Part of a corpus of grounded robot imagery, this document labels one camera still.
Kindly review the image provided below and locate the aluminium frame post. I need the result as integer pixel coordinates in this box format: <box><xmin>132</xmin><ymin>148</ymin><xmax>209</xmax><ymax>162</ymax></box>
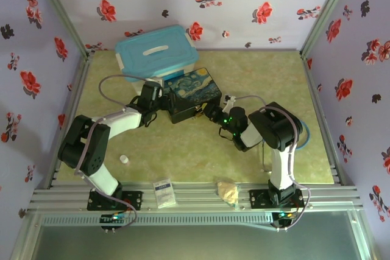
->
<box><xmin>29</xmin><ymin>0</ymin><xmax>91</xmax><ymax>60</ymax></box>
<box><xmin>299</xmin><ymin>0</ymin><xmax>357</xmax><ymax>60</ymax></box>

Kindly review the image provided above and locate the crumpled clear plastic bag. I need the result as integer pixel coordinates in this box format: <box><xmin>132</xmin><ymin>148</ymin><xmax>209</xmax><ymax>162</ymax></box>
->
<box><xmin>215</xmin><ymin>180</ymin><xmax>240</xmax><ymax>211</ymax></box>

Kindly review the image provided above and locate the grey slotted cable duct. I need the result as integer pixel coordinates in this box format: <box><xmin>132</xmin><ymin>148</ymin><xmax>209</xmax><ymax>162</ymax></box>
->
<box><xmin>41</xmin><ymin>213</ymin><xmax>274</xmax><ymax>227</ymax></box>

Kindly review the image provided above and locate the aluminium side rail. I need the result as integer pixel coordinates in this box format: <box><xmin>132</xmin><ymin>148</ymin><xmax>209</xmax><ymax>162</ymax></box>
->
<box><xmin>48</xmin><ymin>55</ymin><xmax>92</xmax><ymax>189</ymax></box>
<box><xmin>301</xmin><ymin>55</ymin><xmax>348</xmax><ymax>184</ymax></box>

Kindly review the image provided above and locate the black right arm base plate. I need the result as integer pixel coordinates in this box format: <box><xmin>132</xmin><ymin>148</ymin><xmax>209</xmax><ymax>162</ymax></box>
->
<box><xmin>249</xmin><ymin>188</ymin><xmax>305</xmax><ymax>211</ymax></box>

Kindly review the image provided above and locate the blue lid plastic storage box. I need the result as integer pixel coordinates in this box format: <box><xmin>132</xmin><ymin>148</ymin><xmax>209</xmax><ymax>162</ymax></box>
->
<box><xmin>114</xmin><ymin>24</ymin><xmax>200</xmax><ymax>89</ymax></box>

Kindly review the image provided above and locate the starry night tin box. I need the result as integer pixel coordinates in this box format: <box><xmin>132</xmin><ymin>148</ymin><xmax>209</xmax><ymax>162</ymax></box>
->
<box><xmin>163</xmin><ymin>67</ymin><xmax>222</xmax><ymax>125</ymax></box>

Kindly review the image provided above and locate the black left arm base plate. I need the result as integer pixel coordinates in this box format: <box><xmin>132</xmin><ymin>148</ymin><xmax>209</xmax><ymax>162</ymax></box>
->
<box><xmin>87</xmin><ymin>190</ymin><xmax>144</xmax><ymax>211</ymax></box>

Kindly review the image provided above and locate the grey left arm cable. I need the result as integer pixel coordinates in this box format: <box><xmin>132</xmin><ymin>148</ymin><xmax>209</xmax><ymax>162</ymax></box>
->
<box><xmin>74</xmin><ymin>74</ymin><xmax>147</xmax><ymax>230</ymax></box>

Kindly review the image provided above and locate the white paper packet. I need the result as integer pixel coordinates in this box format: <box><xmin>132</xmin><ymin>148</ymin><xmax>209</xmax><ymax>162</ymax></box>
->
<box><xmin>152</xmin><ymin>177</ymin><xmax>178</xmax><ymax>209</ymax></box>

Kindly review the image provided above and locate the long aluminium table edge rail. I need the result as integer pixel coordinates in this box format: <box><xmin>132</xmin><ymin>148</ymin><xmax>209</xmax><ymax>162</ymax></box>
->
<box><xmin>29</xmin><ymin>180</ymin><xmax>365</xmax><ymax>212</ymax></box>

